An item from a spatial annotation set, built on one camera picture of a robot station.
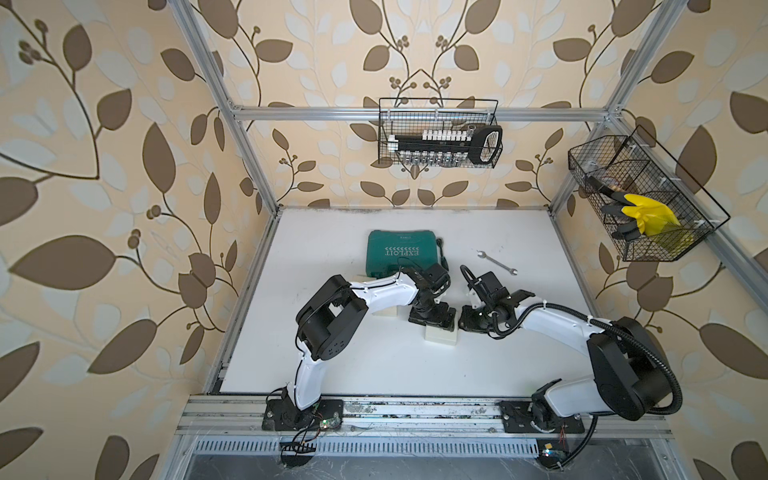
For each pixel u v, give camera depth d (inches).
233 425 29.0
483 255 41.5
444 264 40.6
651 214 26.9
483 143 32.7
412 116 35.9
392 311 35.3
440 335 33.3
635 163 31.0
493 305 27.1
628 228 25.2
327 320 20.0
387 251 40.0
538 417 25.8
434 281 29.1
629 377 16.8
